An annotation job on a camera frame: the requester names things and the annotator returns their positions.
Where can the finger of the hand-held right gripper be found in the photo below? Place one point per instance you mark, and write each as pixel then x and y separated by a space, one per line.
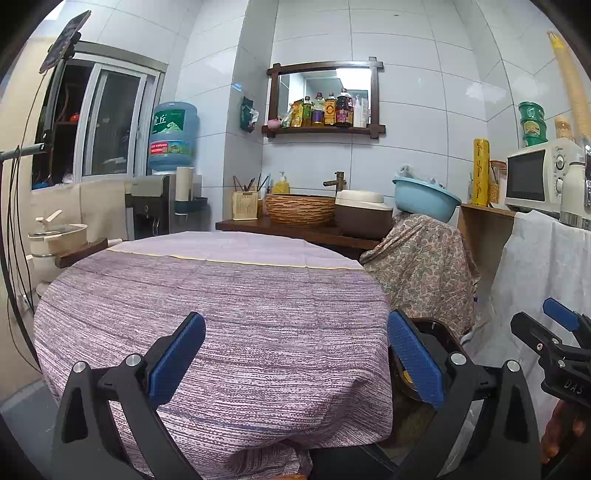
pixel 561 314
pixel 538 337

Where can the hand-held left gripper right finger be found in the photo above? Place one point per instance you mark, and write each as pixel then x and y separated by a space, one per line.
pixel 415 355

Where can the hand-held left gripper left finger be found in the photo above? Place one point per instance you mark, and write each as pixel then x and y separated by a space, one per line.
pixel 178 353

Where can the person's right hand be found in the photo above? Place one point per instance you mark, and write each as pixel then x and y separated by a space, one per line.
pixel 554 434

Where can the white cloth cover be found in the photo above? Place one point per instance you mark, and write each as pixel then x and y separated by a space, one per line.
pixel 521 267

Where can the floral cloth cover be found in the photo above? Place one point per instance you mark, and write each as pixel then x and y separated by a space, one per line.
pixel 425 267

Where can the light wooden cabinet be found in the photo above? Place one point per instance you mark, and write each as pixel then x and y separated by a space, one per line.
pixel 482 244

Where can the white thermos flask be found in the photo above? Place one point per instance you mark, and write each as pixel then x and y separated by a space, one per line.
pixel 574 189

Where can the dark wooden chair back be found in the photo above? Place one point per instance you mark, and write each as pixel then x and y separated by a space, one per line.
pixel 83 253

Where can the white microwave oven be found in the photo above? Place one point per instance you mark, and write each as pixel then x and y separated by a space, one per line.
pixel 528 177

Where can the glass jar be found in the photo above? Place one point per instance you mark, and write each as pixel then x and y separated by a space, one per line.
pixel 497 184

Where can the blue grey roll holder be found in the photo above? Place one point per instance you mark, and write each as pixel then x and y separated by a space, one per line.
pixel 191 207

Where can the brown white rice cooker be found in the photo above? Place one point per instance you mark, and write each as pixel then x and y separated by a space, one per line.
pixel 362 217

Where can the grey water dispenser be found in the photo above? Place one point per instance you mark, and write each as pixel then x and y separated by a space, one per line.
pixel 147 207

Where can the light blue plastic basin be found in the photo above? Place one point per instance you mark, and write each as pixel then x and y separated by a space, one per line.
pixel 427 201

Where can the cream cooking pot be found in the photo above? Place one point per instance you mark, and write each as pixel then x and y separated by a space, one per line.
pixel 57 244

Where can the yellow film roll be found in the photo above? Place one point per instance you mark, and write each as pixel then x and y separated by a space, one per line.
pixel 480 173

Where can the cream chopstick holder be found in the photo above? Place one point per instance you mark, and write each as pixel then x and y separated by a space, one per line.
pixel 244 205

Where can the beige cloth cover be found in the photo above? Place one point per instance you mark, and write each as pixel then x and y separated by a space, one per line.
pixel 101 207

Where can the white paper roll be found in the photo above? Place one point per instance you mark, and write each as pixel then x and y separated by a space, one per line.
pixel 184 184

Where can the woven basket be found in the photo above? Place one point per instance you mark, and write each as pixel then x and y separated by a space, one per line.
pixel 300 210

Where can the yellow bottle orange cap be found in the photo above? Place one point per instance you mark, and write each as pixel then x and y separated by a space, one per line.
pixel 564 127

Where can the brass faucet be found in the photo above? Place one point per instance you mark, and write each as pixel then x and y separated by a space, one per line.
pixel 339 181

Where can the yellow soap pump bottle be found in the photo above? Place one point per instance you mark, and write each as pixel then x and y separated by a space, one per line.
pixel 281 186

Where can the blue water jug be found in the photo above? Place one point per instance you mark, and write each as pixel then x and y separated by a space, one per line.
pixel 173 138

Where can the yellow corrugated tube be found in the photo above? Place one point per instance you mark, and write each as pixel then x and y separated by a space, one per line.
pixel 570 83

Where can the sliding window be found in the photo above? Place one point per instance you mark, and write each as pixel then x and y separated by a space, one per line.
pixel 115 124

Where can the white squeeze bottle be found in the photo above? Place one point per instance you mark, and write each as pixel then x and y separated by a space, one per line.
pixel 361 113

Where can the small pink bowl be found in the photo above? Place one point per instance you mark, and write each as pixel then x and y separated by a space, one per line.
pixel 274 123

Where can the dark soy sauce bottle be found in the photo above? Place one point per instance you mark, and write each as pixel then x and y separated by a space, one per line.
pixel 344 110

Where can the amber sauce bottle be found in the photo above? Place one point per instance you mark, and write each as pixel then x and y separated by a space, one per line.
pixel 330 111

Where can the purple label bottle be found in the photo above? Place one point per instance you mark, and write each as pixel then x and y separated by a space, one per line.
pixel 318 113

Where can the yellow snack packet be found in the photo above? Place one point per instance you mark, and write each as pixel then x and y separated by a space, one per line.
pixel 292 117

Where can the yellow oil bottle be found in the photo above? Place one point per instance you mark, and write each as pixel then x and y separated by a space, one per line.
pixel 307 114

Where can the wooden framed mirror shelf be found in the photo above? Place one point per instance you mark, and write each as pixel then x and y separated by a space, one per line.
pixel 274 92

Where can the phone on stand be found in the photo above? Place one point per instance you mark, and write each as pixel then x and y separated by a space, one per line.
pixel 64 41

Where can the green packet on wall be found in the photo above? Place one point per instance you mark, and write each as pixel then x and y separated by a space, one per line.
pixel 248 115

